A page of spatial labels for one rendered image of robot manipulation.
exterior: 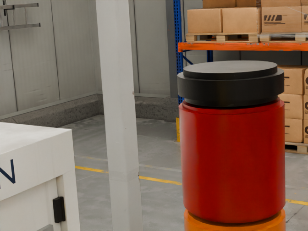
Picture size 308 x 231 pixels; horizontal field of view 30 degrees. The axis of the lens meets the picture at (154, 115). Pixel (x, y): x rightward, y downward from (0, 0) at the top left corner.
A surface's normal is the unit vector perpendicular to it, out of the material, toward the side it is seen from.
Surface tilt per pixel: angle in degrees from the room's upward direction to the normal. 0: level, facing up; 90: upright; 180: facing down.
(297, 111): 91
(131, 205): 90
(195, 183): 90
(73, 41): 90
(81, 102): 38
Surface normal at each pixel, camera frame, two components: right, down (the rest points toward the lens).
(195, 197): -0.82, 0.16
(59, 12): 0.83, 0.07
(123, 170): -0.54, 0.21
